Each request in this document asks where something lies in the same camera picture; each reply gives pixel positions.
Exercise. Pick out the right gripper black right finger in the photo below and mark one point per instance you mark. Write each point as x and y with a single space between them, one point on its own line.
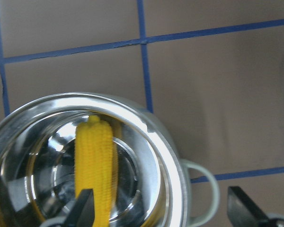
242 211

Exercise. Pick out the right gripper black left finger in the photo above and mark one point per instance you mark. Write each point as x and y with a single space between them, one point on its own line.
82 213

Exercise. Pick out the yellow toy corn cob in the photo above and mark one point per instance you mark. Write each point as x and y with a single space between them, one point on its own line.
96 166

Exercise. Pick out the pale green electric pot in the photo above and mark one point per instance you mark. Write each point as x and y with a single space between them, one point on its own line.
155 187

